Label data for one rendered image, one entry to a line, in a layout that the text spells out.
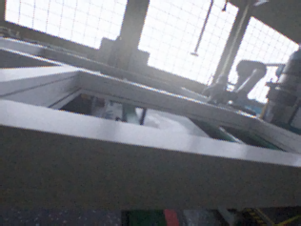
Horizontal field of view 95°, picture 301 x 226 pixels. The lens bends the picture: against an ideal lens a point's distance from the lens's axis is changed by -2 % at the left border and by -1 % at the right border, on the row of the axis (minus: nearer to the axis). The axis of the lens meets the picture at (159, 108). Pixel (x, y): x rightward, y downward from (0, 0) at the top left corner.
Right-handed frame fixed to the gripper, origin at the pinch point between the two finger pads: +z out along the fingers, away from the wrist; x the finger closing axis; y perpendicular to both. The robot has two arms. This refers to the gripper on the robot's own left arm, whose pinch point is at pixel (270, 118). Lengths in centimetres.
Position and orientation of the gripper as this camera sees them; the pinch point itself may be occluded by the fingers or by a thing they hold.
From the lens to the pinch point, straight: 84.2
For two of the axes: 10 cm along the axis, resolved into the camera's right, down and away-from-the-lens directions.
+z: -2.9, 9.3, 2.2
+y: 2.4, 2.9, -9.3
